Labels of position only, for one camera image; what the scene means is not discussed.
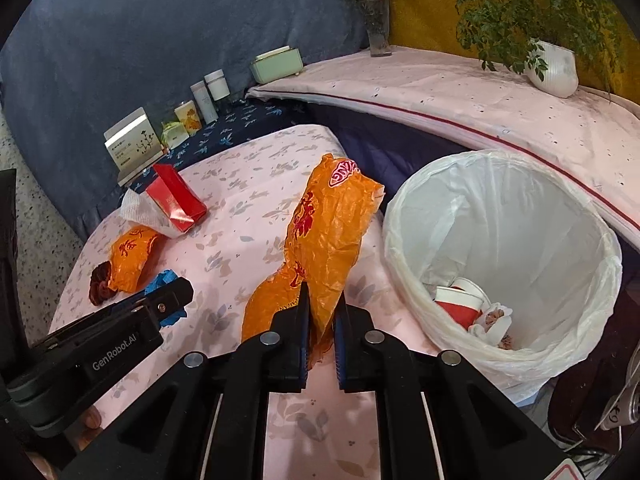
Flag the small green white packet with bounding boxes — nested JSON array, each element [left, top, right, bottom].
[[162, 122, 190, 150]]

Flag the operator left hand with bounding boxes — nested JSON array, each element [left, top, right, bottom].
[[27, 405, 103, 480]]

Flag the white card box stand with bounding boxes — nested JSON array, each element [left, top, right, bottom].
[[104, 107, 165, 186]]

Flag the crumpled white tissue in bin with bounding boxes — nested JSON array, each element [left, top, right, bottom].
[[468, 302, 513, 349]]

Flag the pink dotted bench cover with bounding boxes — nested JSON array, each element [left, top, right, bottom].
[[248, 47, 640, 246]]

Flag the blue wrapper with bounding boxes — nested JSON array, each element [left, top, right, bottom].
[[145, 271, 193, 327]]

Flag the glass vase pink flowers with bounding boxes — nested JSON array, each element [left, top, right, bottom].
[[349, 0, 392, 58]]

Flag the long orange plastic bag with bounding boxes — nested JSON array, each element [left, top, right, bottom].
[[241, 154, 384, 364]]

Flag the tall white tube bottle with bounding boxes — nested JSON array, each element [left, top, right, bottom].
[[190, 80, 218, 125]]

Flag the navy floral cloth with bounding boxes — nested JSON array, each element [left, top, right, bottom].
[[119, 96, 302, 194]]

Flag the dark red velvet scrunchie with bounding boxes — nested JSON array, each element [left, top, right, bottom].
[[89, 261, 117, 307]]

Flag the white lined trash bin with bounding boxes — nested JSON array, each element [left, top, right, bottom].
[[383, 150, 623, 403]]

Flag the orange bag red characters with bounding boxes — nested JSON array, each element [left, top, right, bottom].
[[107, 226, 165, 294]]

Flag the yellow mustard cloth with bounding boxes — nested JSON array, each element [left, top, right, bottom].
[[380, 0, 640, 106]]

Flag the white cylindrical jar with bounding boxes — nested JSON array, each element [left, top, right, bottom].
[[204, 70, 231, 102]]

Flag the white ceramic plant pot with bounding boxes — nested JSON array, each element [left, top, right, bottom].
[[525, 40, 579, 99]]

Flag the green leafy plant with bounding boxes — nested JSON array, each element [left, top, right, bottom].
[[404, 0, 622, 84]]

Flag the yellow flower printed box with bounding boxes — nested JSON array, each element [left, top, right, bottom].
[[175, 100, 203, 136]]

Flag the red white paper cup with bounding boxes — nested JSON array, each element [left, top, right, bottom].
[[435, 278, 491, 330]]

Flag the pink floral tablecloth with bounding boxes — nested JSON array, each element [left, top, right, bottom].
[[48, 123, 442, 480]]

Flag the white tissue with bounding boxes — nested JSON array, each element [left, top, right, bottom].
[[468, 302, 513, 349], [119, 188, 182, 238]]

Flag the blue velvet sofa cover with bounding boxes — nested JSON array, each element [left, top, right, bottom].
[[1, 0, 367, 237]]

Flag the mint green tissue box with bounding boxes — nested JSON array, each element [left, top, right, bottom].
[[250, 46, 304, 84]]

